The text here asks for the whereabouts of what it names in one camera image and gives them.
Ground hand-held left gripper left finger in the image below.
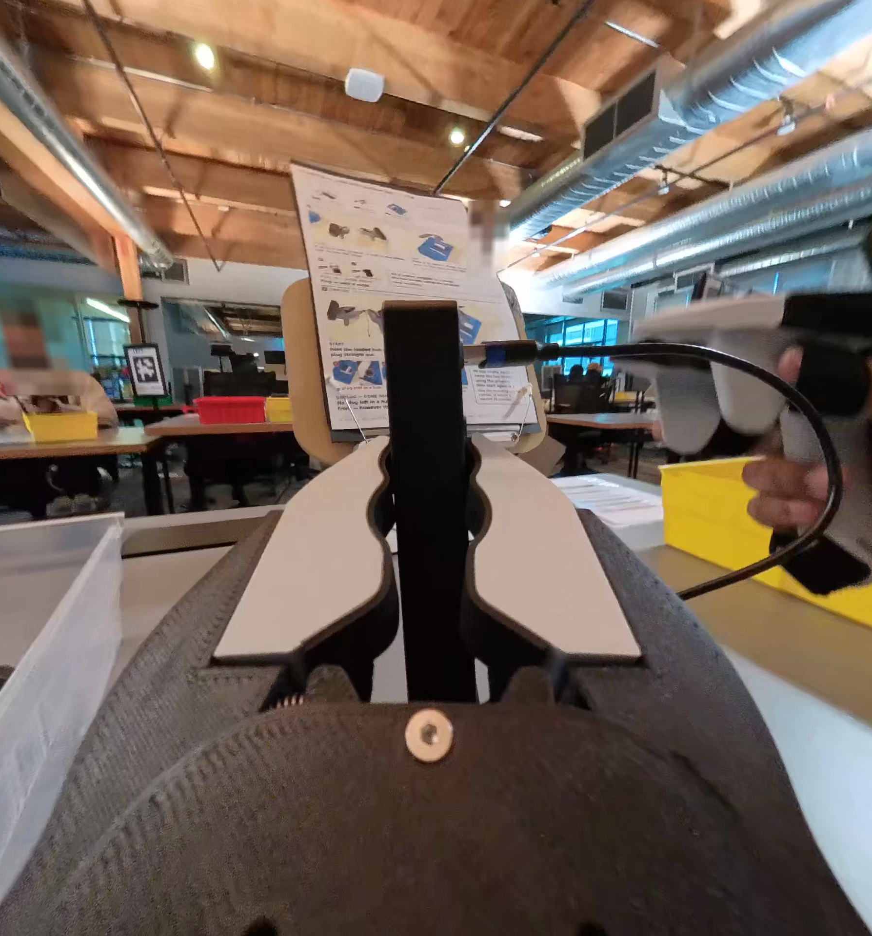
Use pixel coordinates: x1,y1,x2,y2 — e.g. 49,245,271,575
213,437,400,664

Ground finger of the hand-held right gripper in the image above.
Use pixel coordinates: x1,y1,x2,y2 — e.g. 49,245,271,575
628,293,786,345
612,340,793,456

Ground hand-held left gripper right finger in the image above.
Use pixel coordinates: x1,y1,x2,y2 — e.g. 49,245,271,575
465,439,642,664

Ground black USB hub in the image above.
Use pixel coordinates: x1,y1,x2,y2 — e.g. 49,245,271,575
382,300,479,704

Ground black braided cable blue plugs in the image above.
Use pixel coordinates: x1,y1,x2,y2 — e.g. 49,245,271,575
465,338,844,601

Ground clear plastic bin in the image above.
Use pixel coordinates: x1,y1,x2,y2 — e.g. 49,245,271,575
0,512,126,933

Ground grey desk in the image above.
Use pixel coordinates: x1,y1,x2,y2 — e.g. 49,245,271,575
118,474,872,936

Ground person's right hand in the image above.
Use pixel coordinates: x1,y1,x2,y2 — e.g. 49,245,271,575
742,347,872,586

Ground white paper sheet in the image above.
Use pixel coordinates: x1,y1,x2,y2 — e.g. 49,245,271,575
553,474,665,551

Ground red plastic bin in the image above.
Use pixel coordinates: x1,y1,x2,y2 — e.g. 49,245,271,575
193,395,269,426

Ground instruction sheet on white stand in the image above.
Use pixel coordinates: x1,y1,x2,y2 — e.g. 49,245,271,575
281,278,548,467

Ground black white tag sign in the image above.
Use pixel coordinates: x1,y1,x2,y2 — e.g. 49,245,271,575
123,342,168,400

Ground wooden table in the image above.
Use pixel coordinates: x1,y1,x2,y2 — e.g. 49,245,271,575
0,426,162,516

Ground printed instruction sheet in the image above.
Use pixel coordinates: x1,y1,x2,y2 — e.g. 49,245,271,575
290,162,541,434

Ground metal air duct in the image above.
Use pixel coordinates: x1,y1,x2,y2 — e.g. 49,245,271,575
509,0,872,301
0,15,175,273

